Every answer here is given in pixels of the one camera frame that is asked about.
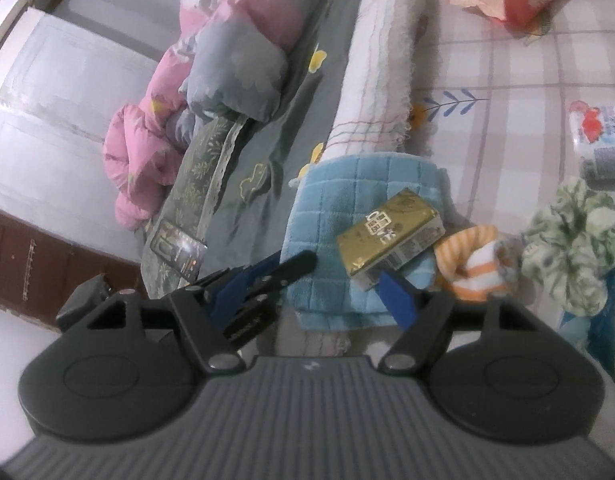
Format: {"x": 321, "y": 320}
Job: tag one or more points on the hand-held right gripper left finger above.
{"x": 225, "y": 305}

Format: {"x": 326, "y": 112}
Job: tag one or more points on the grey bedsheet with yellow prints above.
{"x": 287, "y": 125}

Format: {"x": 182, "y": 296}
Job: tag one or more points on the gold tissue pack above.
{"x": 387, "y": 230}

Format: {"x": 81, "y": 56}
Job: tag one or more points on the white red printed tissue pack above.
{"x": 597, "y": 125}

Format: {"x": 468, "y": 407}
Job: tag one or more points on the white blue printed plastic bag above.
{"x": 587, "y": 325}

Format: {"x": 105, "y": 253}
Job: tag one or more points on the orange striped knotted towel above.
{"x": 467, "y": 250}

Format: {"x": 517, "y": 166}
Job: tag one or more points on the green patterned lace-edged cloth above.
{"x": 197, "y": 180}

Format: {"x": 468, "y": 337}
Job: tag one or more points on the pink grey floral quilt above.
{"x": 227, "y": 35}

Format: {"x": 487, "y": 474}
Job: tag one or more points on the pale plaid bed sheet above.
{"x": 512, "y": 85}

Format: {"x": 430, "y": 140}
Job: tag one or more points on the white panelled door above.
{"x": 52, "y": 135}

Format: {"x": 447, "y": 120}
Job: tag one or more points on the brown wooden cabinet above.
{"x": 37, "y": 260}

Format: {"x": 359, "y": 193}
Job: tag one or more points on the light blue checked towel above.
{"x": 327, "y": 200}

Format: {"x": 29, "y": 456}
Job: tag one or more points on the grey rolled towel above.
{"x": 607, "y": 165}

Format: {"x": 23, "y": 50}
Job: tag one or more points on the green floral ruffled cloth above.
{"x": 567, "y": 245}

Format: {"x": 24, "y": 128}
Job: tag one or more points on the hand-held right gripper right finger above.
{"x": 398, "y": 300}

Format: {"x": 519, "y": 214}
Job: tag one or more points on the rolled white fringed blanket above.
{"x": 377, "y": 70}

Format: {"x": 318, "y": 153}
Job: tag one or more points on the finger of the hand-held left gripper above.
{"x": 257, "y": 267}
{"x": 300, "y": 262}

